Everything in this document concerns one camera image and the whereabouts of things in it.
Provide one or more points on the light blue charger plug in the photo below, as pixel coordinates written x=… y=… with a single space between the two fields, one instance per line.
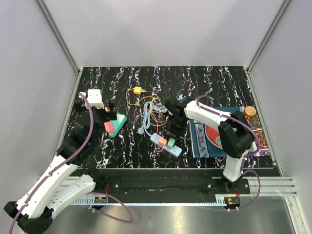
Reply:
x=180 y=97

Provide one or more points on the silver metal fork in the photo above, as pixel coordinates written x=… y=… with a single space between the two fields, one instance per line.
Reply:
x=199 y=133

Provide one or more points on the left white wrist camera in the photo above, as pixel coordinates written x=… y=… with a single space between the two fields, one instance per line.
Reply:
x=94 y=98

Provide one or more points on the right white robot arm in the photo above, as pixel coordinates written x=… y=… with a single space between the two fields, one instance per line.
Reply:
x=235 y=133

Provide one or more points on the light blue long power strip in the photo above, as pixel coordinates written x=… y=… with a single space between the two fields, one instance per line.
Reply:
x=175 y=151

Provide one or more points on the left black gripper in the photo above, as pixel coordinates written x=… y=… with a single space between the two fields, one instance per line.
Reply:
x=108 y=115

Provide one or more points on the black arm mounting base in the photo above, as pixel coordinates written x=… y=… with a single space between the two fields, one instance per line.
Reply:
x=170 y=186

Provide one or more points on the dark blue patterned placemat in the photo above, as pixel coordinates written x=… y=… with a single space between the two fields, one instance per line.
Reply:
x=208 y=150

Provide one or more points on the colourful patterned coaster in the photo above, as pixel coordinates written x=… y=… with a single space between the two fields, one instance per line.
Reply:
x=256 y=126

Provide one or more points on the pink square plug adapter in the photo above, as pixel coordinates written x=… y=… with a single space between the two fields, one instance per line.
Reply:
x=109 y=127

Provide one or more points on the teal triangular power strip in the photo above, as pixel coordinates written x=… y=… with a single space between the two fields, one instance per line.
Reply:
x=118 y=124

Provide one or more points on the copper metal cup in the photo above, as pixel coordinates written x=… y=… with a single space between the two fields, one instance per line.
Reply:
x=249 y=112

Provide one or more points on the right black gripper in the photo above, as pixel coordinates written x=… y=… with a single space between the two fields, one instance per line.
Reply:
x=175 y=132

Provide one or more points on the yellow small charger plug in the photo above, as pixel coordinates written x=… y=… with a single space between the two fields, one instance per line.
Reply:
x=139 y=91

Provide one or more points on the red floral ceramic plate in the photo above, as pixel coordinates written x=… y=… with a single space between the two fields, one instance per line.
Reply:
x=213 y=136

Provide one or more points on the salmon small charger plug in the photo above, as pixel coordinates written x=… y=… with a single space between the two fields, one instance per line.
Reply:
x=162 y=142

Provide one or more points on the teal small charger plug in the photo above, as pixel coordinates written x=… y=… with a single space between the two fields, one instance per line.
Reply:
x=171 y=142

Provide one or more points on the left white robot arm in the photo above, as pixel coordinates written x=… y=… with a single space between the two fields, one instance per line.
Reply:
x=35 y=211

